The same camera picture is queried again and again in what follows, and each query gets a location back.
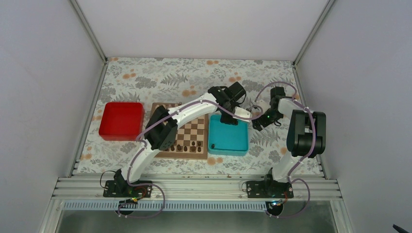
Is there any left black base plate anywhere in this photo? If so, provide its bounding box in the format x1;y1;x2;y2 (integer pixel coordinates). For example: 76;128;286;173
103;181;153;198

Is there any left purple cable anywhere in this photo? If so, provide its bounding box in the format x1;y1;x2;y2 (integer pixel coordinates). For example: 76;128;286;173
117;100;265;218

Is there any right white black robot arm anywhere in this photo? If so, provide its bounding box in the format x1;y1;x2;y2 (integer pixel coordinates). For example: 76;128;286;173
246;86;326;199

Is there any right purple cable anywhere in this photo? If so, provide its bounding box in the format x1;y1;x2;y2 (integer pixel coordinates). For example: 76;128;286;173
254;81;318;218

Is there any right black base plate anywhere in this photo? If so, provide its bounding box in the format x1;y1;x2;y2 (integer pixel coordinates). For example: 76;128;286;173
246;181;294;199

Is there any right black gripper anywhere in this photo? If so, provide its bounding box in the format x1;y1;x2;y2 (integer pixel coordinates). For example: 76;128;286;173
252;109;283;131

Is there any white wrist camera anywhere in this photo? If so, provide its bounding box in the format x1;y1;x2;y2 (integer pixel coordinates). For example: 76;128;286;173
255;100;270;114
233;107;252;122

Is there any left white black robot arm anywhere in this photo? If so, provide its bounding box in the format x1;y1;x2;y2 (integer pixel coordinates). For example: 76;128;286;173
105;82;251;197

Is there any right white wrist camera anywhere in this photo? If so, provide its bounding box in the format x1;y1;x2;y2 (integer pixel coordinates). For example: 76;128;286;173
255;100;270;114

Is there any wooden chess board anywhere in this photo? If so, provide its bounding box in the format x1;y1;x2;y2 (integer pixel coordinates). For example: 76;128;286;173
156;115;209;160

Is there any red plastic tray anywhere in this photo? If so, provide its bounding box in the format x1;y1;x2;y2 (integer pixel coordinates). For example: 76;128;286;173
99;102;145;141

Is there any teal plastic tray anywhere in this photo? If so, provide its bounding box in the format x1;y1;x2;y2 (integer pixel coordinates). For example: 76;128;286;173
207;115;249;156

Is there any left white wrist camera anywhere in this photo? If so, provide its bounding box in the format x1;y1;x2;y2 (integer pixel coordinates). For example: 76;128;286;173
233;107;252;122

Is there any aluminium rail frame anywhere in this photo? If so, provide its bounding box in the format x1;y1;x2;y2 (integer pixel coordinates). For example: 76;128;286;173
52;176;343;201

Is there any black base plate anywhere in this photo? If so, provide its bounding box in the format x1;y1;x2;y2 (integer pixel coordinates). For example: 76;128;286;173
103;181;153;198
246;181;294;199

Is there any purple cable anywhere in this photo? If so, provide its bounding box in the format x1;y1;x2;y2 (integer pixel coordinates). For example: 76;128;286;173
117;100;265;218
254;81;318;218

